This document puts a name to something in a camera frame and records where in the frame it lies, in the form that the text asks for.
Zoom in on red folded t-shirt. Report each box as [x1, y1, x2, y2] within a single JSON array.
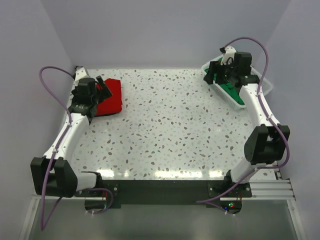
[[96, 78, 123, 117]]

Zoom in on green t-shirt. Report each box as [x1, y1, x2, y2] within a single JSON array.
[[212, 73, 246, 109]]

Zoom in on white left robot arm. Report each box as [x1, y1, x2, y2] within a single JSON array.
[[30, 67, 112, 198]]

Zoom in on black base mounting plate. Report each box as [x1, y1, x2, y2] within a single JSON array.
[[75, 180, 253, 213]]

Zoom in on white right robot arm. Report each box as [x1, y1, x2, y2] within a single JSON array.
[[204, 45, 290, 198]]

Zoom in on aluminium frame rail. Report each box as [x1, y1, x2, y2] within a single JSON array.
[[20, 162, 308, 240]]

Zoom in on white plastic basket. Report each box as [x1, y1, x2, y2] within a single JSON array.
[[201, 54, 273, 111]]

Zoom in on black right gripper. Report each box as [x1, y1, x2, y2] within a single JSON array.
[[203, 60, 237, 85]]

